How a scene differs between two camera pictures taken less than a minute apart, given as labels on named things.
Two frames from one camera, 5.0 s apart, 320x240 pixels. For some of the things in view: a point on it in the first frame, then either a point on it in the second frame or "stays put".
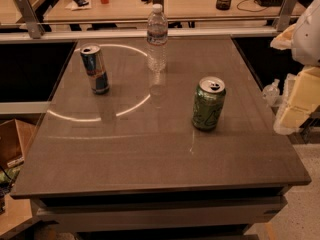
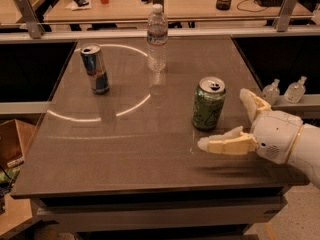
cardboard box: x=17 y=133 stays put
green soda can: x=208 y=102 stays put
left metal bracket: x=33 y=23 stays put
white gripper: x=308 y=37 -> x=277 y=134
